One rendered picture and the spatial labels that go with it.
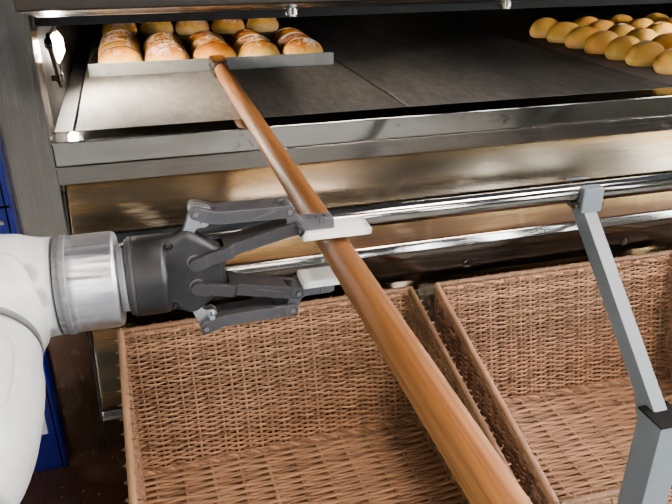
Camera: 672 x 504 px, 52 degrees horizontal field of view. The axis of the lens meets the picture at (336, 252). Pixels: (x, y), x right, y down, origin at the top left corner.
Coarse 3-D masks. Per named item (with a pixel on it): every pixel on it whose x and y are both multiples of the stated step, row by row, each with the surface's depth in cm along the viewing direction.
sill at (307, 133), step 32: (576, 96) 134; (608, 96) 134; (640, 96) 134; (128, 128) 113; (160, 128) 113; (192, 128) 113; (224, 128) 113; (288, 128) 116; (320, 128) 117; (352, 128) 119; (384, 128) 121; (416, 128) 122; (448, 128) 124; (480, 128) 126; (64, 160) 108; (96, 160) 109; (128, 160) 111
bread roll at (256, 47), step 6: (252, 42) 159; (258, 42) 159; (264, 42) 159; (270, 42) 160; (240, 48) 160; (246, 48) 159; (252, 48) 158; (258, 48) 158; (264, 48) 159; (270, 48) 159; (276, 48) 161; (240, 54) 159; (246, 54) 158; (252, 54) 158; (258, 54) 158; (264, 54) 159; (270, 54) 159; (276, 54) 161
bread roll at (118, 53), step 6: (108, 48) 152; (114, 48) 151; (120, 48) 151; (126, 48) 152; (132, 48) 153; (102, 54) 151; (108, 54) 151; (114, 54) 151; (120, 54) 151; (126, 54) 152; (132, 54) 152; (138, 54) 153; (102, 60) 151; (108, 60) 151; (114, 60) 151; (120, 60) 151; (126, 60) 151; (132, 60) 152; (138, 60) 153
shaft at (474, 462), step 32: (224, 64) 147; (256, 128) 104; (288, 160) 90; (288, 192) 83; (352, 256) 65; (352, 288) 61; (384, 320) 55; (384, 352) 53; (416, 352) 51; (416, 384) 48; (448, 384) 48; (448, 416) 44; (448, 448) 43; (480, 448) 42; (480, 480) 40; (512, 480) 39
